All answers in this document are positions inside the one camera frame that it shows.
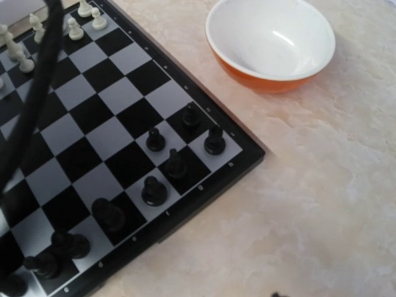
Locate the white chess piece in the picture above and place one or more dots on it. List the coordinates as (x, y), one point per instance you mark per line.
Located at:
(37, 27)
(84, 9)
(8, 39)

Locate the red white bowl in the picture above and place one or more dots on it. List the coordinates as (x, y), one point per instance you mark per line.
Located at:
(270, 46)

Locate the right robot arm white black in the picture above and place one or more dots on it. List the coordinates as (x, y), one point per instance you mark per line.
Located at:
(15, 149)

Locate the black white chessboard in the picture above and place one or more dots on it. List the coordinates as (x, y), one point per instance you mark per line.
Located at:
(110, 87)

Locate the black pawn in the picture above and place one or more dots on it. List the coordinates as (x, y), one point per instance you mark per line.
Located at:
(155, 140)
(190, 116)

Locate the black bishop piece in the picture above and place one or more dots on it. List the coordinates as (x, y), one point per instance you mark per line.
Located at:
(109, 216)

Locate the black knight piece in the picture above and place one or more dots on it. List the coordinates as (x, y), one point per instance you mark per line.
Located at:
(175, 167)

